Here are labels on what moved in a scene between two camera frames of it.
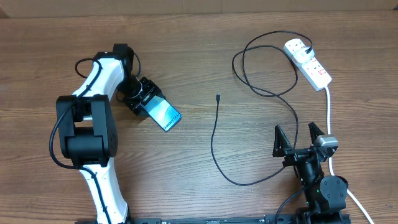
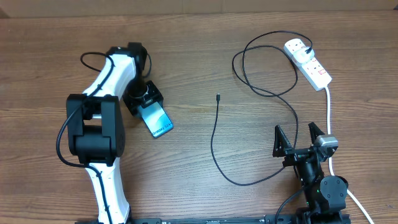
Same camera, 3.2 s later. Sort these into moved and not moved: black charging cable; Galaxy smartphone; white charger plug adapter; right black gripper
Moved: Galaxy smartphone
Not moved: right black gripper; black charging cable; white charger plug adapter
